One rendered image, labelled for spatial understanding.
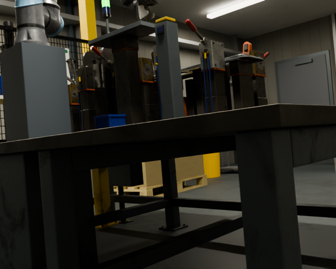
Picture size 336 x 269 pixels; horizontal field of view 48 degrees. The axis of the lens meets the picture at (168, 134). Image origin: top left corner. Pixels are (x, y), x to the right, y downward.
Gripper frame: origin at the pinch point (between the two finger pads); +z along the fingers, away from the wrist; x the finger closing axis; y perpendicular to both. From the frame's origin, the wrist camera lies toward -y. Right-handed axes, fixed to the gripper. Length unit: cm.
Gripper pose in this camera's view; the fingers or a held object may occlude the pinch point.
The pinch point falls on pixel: (142, 25)
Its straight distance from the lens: 176.1
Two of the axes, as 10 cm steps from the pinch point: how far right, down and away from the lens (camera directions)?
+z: 0.8, 10.0, -0.2
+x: 5.5, -0.3, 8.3
